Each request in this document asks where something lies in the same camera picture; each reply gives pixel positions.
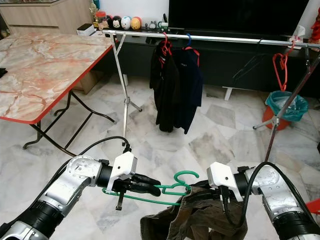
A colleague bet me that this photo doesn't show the green plastic hanger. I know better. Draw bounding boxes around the green plastic hanger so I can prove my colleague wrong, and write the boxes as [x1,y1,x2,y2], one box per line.
[102,170,200,206]

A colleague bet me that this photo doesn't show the brown corduroy shorts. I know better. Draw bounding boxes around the brown corduroy shorts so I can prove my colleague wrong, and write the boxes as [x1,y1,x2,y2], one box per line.
[140,181,232,240]

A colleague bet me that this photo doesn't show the red plastic hanger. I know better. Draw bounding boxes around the red plastic hanger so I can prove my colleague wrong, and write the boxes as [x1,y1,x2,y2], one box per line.
[158,31,173,68]
[273,39,297,92]

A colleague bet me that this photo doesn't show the red waste bin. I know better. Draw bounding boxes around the red waste bin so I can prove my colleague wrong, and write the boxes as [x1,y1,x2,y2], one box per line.
[262,105,291,131]

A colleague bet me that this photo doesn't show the navy shirt red stripes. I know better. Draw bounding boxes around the navy shirt red stripes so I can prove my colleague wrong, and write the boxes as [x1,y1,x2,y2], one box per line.
[172,46,204,135]

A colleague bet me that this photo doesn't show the teal plastic bin bag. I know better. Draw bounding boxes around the teal plastic bin bag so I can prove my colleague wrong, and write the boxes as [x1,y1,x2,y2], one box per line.
[265,91,309,122]

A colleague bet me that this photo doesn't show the long black TV cabinet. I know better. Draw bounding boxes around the long black TV cabinet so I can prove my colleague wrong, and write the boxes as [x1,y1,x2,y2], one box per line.
[102,30,320,98]

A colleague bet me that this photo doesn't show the marble top folding table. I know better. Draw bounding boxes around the marble top folding table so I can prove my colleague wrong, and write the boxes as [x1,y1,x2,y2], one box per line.
[0,32,116,151]

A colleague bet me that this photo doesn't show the silver metal clothes rack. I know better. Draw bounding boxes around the silver metal clothes rack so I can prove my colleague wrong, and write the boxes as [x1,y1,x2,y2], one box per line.
[102,29,320,163]

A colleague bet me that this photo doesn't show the white blue plush ball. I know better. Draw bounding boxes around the white blue plush ball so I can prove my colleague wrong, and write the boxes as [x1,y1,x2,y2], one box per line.
[121,16,132,30]

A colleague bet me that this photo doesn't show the black mouse plush red bow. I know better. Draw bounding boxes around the black mouse plush red bow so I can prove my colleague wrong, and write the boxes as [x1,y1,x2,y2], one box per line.
[111,15,122,29]

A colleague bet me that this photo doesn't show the white black box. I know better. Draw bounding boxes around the white black box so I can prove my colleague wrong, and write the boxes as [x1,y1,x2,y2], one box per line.
[76,23,96,37]

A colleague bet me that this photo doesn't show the glass jar red lid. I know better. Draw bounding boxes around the glass jar red lid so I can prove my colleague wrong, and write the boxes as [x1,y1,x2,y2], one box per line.
[95,11,107,30]

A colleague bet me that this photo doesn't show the black flat screen television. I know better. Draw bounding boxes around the black flat screen television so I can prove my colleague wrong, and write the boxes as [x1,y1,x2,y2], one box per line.
[169,0,311,37]

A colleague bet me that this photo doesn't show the white pink tissue pack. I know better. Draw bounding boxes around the white pink tissue pack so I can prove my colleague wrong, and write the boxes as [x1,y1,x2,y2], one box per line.
[291,25,307,46]

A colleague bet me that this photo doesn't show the light wood sideboard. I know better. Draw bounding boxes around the light wood sideboard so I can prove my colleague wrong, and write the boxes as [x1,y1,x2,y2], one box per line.
[0,0,93,36]

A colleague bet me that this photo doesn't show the red gold statue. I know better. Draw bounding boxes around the red gold statue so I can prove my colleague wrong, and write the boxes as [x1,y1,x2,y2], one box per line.
[311,11,320,45]

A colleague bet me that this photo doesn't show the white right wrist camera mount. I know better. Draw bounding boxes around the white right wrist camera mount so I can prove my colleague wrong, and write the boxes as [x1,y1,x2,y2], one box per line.
[206,161,239,199]

